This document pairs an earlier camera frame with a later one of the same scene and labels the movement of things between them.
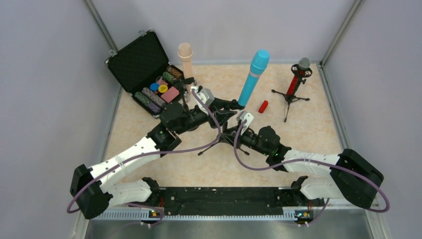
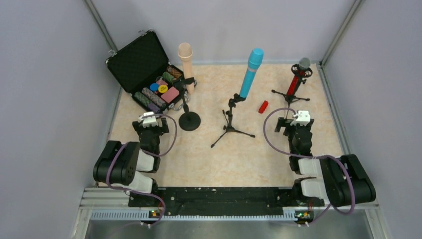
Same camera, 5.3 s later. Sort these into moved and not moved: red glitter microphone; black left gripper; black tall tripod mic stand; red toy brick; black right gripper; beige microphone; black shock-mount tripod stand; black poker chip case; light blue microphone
Moved: black right gripper; black tall tripod mic stand; light blue microphone; black left gripper
Not moved: black shock-mount tripod stand; red toy brick; red glitter microphone; beige microphone; black poker chip case
